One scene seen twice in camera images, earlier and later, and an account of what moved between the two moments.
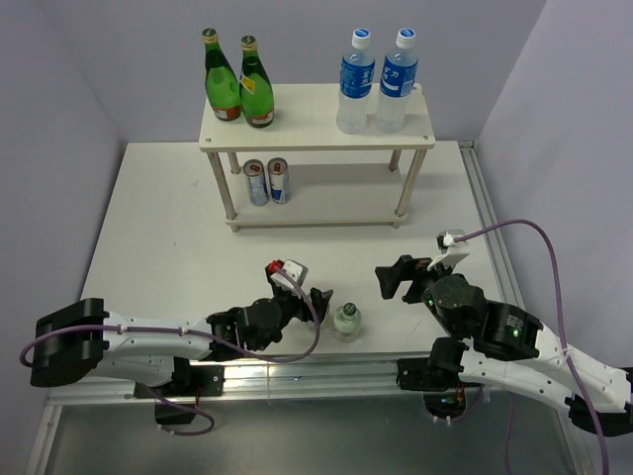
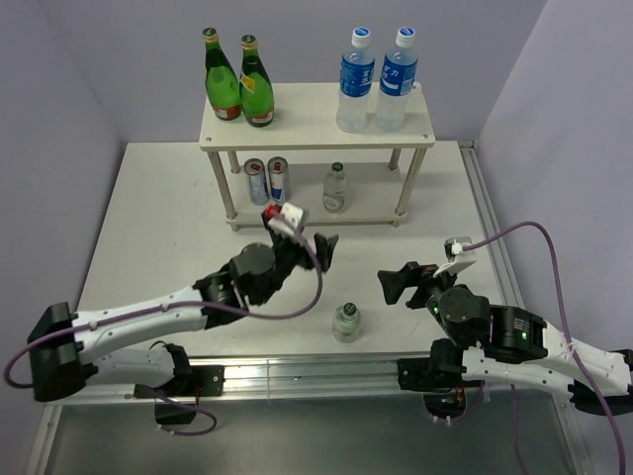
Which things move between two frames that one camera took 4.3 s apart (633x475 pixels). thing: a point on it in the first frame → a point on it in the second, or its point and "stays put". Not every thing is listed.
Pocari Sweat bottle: (399, 83) stays put
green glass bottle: (255, 87) stays put
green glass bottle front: (223, 83) stays put
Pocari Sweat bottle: (357, 74) stays put
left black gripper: (304, 310) → (306, 259)
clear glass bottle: (325, 323) → (335, 196)
